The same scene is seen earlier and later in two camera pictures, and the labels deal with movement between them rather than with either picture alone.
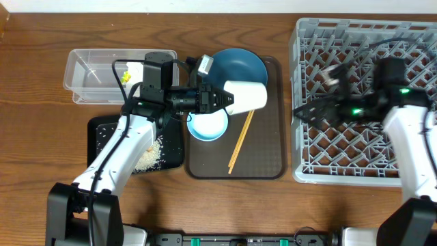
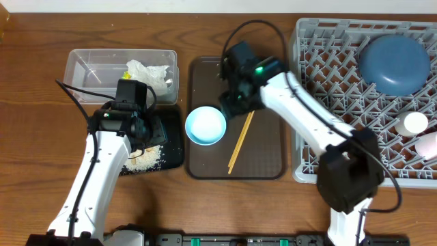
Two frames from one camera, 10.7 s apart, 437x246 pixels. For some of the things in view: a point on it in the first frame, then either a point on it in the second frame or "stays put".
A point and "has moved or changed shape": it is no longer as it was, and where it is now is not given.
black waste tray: (100, 128) stays put
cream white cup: (248, 96) has moved or changed shape
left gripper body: (205, 99) to (150, 133)
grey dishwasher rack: (347, 153) stays put
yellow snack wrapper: (125, 77) stays put
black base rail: (333, 238) stays put
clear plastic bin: (89, 74) stays put
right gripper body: (338, 109) to (235, 104)
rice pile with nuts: (153, 159) stays put
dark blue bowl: (235, 64) has moved or changed shape
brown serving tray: (263, 154) stays put
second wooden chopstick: (242, 143) stays put
